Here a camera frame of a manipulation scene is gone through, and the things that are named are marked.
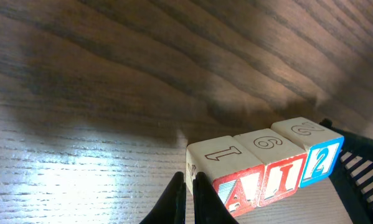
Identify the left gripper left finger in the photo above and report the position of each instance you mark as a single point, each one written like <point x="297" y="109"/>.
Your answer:
<point x="171" y="206"/>

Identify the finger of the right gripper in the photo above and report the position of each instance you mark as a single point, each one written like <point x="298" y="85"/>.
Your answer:
<point x="352" y="176"/>

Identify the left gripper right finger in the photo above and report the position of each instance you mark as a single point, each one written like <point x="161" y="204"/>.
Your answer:
<point x="208" y="207"/>

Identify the red A block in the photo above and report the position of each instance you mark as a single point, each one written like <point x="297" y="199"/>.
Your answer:
<point x="233" y="171"/>

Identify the blue 2 block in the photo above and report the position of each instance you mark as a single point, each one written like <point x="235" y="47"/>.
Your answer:
<point x="321" y="144"/>

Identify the red I block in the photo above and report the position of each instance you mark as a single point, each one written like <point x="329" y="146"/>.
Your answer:
<point x="284" y="162"/>

